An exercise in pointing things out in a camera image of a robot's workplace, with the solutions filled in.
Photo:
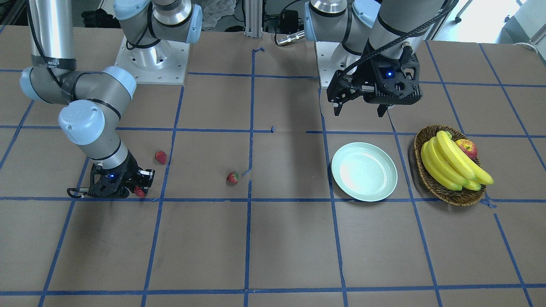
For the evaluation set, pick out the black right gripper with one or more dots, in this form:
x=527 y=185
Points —
x=131 y=169

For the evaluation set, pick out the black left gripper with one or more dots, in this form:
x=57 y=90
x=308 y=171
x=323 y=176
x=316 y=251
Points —
x=366 y=75

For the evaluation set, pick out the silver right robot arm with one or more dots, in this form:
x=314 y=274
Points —
x=93 y=104

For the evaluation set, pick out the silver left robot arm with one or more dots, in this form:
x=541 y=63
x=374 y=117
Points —
x=377 y=39

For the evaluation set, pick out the light green plate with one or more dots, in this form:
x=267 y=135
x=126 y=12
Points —
x=364 y=171

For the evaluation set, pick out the red strawberry green top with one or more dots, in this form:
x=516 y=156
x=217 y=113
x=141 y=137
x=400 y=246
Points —
x=233 y=177

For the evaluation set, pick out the silver cylindrical connector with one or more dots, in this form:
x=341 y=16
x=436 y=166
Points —
x=290 y=38

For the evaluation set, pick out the yellow banana bunch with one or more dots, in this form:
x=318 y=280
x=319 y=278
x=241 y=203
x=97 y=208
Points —
x=450 y=166

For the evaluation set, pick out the black power adapter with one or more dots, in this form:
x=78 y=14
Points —
x=288 y=22

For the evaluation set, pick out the red apple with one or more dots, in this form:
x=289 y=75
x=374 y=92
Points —
x=468 y=147

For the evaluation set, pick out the brown wicker basket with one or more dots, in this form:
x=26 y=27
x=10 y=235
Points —
x=426 y=184

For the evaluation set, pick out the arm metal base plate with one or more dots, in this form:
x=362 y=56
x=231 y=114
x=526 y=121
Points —
x=326 y=59
x=170 y=64

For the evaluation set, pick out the aluminium frame post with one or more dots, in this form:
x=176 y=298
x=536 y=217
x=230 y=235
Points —
x=253 y=18

